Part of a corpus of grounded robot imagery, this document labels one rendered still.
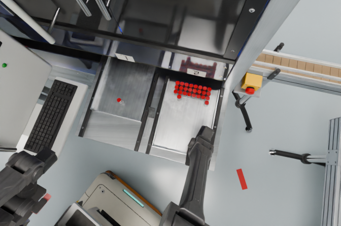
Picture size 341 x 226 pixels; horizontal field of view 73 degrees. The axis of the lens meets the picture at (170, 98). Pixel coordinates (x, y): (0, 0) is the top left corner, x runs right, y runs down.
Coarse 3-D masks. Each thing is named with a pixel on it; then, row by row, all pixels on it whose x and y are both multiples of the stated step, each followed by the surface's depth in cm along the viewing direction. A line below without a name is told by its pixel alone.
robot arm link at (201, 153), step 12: (204, 144) 80; (192, 156) 75; (204, 156) 73; (192, 168) 66; (204, 168) 67; (192, 180) 60; (204, 180) 62; (192, 192) 56; (204, 192) 58; (168, 204) 51; (180, 204) 54; (192, 204) 52; (168, 216) 47; (192, 216) 50
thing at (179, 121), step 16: (176, 96) 115; (160, 112) 110; (176, 112) 113; (192, 112) 113; (208, 112) 113; (160, 128) 112; (176, 128) 111; (192, 128) 111; (160, 144) 110; (176, 144) 109
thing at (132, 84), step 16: (112, 64) 122; (128, 64) 121; (144, 64) 121; (112, 80) 119; (128, 80) 119; (144, 80) 119; (96, 96) 116; (112, 96) 117; (128, 96) 117; (144, 96) 116; (112, 112) 115; (128, 112) 115; (144, 112) 114
